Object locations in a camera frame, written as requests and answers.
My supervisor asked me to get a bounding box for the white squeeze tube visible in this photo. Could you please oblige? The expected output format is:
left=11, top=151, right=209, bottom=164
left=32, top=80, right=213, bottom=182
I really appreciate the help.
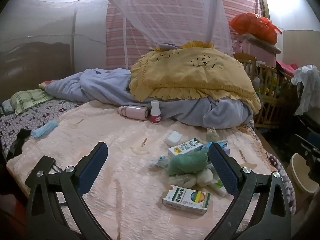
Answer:
left=209, top=180, right=228, bottom=197

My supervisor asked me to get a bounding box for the grey cushion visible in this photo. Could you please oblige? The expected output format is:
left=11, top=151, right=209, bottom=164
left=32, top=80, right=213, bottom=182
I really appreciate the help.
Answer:
left=240, top=34, right=282, bottom=53

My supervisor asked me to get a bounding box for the yellow ruffled pillow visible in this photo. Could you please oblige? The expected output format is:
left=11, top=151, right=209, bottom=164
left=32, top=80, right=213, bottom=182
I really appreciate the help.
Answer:
left=129, top=42, right=262, bottom=115

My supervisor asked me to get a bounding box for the pale plastic wrap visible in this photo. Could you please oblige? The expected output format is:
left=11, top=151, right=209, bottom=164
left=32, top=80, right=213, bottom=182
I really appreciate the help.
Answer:
left=169, top=172, right=198, bottom=184

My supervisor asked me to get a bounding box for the black strap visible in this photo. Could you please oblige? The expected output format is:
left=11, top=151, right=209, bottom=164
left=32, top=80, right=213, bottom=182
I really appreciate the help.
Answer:
left=7, top=129, right=32, bottom=160

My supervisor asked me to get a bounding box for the grey tissue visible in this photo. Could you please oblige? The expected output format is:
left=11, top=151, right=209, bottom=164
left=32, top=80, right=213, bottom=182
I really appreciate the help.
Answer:
left=206, top=127, right=220, bottom=142

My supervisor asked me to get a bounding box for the pink striped curtain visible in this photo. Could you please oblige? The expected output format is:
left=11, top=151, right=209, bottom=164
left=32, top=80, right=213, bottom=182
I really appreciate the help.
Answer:
left=106, top=0, right=263, bottom=68

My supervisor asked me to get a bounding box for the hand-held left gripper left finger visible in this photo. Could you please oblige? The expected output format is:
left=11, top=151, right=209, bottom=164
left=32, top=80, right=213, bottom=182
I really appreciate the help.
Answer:
left=25, top=142, right=118, bottom=240

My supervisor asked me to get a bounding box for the small white box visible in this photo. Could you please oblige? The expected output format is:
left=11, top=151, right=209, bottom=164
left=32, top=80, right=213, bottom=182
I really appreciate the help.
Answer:
left=166, top=131, right=182, bottom=147

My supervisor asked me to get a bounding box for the green plastic bag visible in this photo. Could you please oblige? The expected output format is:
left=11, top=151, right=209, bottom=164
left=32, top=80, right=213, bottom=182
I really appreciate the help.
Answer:
left=167, top=150, right=209, bottom=177

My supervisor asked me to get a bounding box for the white plastic bag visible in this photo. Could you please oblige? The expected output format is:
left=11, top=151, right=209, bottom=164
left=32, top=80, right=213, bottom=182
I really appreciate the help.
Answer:
left=291, top=64, right=320, bottom=115

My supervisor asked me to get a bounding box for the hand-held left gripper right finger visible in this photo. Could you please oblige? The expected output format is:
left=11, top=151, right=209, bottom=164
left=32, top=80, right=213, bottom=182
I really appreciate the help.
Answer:
left=208, top=142, right=293, bottom=240

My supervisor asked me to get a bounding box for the pile of colourful clothes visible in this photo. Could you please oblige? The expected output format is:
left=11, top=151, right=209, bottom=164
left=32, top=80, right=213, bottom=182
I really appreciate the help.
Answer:
left=252, top=65, right=293, bottom=98

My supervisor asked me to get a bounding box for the patterned fringed blanket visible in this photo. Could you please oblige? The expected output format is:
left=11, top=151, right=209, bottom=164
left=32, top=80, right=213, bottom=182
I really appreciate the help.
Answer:
left=0, top=99, right=298, bottom=215

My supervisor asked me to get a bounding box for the cream plastic bucket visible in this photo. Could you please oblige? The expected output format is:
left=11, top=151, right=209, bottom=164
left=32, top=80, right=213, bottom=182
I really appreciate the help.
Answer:
left=290, top=152, right=320, bottom=193

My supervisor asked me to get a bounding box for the wooden baby crib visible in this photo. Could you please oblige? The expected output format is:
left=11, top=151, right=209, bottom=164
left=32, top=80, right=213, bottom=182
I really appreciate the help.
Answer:
left=234, top=54, right=300, bottom=130

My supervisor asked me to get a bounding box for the light blue quilt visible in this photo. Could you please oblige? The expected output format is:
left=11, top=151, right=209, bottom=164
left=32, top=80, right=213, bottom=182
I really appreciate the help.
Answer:
left=45, top=68, right=253, bottom=130

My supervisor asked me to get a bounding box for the blue face mask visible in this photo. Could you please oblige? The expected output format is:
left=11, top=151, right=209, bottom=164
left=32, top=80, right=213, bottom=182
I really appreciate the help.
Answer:
left=31, top=120, right=58, bottom=139

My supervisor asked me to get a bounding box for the pink plastic bottle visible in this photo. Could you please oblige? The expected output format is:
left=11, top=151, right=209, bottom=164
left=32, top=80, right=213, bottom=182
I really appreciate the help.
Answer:
left=118, top=105, right=148, bottom=120

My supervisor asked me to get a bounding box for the white red label medicine bottle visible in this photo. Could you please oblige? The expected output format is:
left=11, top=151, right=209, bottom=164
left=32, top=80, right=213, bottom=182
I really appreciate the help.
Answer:
left=150, top=100, right=162, bottom=124

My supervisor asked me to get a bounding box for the dark wooden headboard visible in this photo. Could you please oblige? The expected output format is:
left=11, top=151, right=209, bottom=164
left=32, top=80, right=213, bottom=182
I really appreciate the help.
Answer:
left=0, top=41, right=73, bottom=100

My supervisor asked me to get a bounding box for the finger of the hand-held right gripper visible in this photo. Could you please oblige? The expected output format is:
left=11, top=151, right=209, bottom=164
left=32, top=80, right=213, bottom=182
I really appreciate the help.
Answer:
left=294, top=133, right=320, bottom=180

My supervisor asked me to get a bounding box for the green plaid cloth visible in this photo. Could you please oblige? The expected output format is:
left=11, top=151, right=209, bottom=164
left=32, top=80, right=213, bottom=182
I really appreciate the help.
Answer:
left=11, top=89, right=54, bottom=115

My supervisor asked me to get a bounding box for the blue white paper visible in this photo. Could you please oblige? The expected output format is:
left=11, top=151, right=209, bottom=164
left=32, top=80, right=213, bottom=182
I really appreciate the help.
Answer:
left=149, top=156, right=170, bottom=168

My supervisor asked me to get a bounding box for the white milk carton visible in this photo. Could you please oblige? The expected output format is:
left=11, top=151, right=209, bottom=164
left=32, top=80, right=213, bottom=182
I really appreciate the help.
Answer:
left=168, top=138, right=204, bottom=159

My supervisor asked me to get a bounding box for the pink quilted bedspread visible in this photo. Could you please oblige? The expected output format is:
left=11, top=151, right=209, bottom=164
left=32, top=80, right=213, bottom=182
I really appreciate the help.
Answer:
left=6, top=100, right=283, bottom=240

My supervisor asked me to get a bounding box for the magenta cloth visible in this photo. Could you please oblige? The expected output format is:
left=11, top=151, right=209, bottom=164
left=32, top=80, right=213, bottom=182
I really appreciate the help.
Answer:
left=276, top=60, right=300, bottom=75

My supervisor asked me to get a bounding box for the pink storage box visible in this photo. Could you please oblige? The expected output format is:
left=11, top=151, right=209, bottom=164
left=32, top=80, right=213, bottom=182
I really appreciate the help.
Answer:
left=235, top=37, right=282, bottom=68

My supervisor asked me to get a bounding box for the white mosquito net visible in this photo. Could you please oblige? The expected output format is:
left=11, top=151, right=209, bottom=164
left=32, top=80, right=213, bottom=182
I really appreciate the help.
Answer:
left=0, top=0, right=233, bottom=105

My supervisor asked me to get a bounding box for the red plastic bag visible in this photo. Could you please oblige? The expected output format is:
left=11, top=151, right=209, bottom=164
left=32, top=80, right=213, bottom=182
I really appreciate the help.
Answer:
left=229, top=12, right=283, bottom=44

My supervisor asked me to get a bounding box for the white green medicine box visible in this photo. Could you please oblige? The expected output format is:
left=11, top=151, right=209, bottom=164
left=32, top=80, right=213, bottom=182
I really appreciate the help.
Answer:
left=162, top=185, right=211, bottom=215

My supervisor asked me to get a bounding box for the blue wrapper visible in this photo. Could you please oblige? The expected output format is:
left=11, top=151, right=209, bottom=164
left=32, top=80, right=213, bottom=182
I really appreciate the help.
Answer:
left=217, top=141, right=229, bottom=155

